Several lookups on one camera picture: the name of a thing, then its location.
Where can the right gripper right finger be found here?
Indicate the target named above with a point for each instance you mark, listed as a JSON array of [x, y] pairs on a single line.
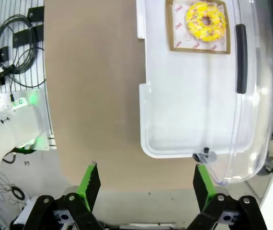
[[201, 189]]

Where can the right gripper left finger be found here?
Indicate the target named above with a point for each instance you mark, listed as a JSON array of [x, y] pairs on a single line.
[[91, 187]]

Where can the white printed paper liner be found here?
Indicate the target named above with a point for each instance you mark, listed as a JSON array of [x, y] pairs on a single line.
[[182, 43]]

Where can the brown cardboard donut box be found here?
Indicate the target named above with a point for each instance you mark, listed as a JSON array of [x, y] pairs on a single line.
[[170, 36]]

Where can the yellow glazed donut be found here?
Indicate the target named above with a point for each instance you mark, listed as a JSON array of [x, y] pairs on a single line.
[[194, 26]]

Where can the white display tray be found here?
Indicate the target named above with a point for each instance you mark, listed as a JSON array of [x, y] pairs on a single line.
[[174, 95]]

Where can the clear plastic tray lid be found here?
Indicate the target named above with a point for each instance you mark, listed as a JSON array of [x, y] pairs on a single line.
[[261, 95]]

